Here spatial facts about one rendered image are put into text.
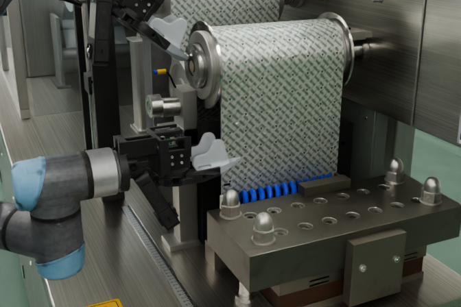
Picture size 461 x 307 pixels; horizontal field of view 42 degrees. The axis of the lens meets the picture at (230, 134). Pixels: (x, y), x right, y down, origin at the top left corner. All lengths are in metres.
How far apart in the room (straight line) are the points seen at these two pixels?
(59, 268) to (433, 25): 0.70
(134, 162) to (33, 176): 0.15
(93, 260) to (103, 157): 0.27
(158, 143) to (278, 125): 0.22
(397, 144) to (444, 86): 0.40
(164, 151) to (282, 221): 0.22
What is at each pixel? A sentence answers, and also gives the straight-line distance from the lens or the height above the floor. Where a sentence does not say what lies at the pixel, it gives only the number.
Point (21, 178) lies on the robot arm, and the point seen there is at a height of 1.13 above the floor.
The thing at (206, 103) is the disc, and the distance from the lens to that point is 1.03.
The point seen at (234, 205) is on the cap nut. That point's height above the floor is 1.05.
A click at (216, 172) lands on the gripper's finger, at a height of 1.09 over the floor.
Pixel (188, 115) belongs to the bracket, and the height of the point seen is 1.16.
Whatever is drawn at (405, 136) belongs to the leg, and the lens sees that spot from 1.41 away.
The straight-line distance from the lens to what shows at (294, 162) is 1.09.
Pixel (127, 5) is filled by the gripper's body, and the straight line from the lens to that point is 0.95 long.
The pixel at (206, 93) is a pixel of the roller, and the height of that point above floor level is 1.21.
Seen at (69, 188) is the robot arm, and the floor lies 1.11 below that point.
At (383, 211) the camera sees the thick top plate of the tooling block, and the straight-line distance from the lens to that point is 1.02.
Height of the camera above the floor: 1.48
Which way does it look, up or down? 19 degrees down
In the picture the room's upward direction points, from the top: straight up
